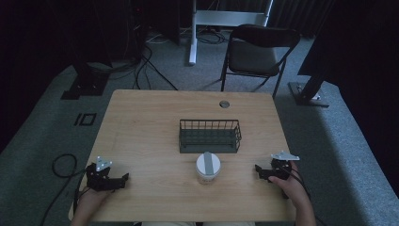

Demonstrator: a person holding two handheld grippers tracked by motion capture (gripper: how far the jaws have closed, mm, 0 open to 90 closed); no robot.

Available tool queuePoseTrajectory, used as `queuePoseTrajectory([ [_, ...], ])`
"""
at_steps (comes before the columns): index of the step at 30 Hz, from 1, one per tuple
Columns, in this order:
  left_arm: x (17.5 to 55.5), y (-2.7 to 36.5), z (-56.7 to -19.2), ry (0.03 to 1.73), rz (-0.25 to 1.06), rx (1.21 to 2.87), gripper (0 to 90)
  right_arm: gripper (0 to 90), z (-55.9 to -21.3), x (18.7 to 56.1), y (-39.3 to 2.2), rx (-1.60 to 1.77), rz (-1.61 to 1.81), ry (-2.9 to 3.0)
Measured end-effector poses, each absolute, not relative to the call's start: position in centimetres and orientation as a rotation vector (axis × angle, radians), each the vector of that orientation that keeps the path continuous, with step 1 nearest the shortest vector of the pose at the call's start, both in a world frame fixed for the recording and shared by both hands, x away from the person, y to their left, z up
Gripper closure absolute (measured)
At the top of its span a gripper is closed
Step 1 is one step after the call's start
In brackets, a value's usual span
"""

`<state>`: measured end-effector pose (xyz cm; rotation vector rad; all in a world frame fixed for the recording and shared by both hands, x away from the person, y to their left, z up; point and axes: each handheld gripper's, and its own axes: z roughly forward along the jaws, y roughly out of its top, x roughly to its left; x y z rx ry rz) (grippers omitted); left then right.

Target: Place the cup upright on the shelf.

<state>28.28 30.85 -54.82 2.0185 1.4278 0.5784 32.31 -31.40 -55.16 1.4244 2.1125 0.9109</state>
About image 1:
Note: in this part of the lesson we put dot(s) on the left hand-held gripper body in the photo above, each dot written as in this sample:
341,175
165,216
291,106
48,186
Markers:
99,180

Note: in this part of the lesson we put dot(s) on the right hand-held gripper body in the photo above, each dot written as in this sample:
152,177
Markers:
280,166

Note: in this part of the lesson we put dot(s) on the white jar with grey strip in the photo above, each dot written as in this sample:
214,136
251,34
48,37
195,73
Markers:
208,168

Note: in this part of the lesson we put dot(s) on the person's left hand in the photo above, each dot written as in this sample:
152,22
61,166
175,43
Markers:
91,199

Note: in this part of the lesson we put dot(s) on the person's right hand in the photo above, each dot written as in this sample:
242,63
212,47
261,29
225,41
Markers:
290,188

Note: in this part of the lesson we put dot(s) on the grey round table grommet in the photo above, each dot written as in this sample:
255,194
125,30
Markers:
224,104

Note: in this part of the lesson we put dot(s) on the black slanted stand with base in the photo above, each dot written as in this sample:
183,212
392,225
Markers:
309,94

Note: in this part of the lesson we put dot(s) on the black stand with flat base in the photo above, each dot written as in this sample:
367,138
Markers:
84,84

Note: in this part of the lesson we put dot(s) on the black folding chair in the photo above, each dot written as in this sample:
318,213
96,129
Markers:
254,56

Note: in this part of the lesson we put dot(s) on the white metal desk frame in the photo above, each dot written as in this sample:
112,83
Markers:
226,18

